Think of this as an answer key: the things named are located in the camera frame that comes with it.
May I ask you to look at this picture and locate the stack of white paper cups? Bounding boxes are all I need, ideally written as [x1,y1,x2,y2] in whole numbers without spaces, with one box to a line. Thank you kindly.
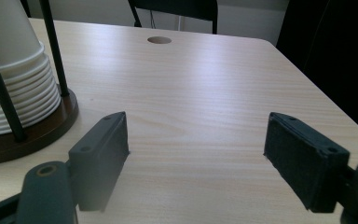
[0,0,62,137]

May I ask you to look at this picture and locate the thin black power cable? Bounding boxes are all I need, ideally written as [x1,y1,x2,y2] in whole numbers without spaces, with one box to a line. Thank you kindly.
[148,8,157,30]

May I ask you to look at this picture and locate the dark double cup holder rack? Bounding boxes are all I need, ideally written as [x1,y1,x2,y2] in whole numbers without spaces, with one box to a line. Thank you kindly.
[0,0,79,166]

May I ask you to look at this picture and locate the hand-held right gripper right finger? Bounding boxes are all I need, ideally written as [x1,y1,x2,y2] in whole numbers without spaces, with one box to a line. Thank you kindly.
[263,111,351,214]

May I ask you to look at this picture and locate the black folding chair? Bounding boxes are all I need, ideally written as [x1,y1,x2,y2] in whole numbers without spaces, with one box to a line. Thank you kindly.
[127,0,219,35]

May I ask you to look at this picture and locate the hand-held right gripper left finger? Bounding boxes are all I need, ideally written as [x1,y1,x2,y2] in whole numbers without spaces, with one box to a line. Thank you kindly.
[68,111,131,213]

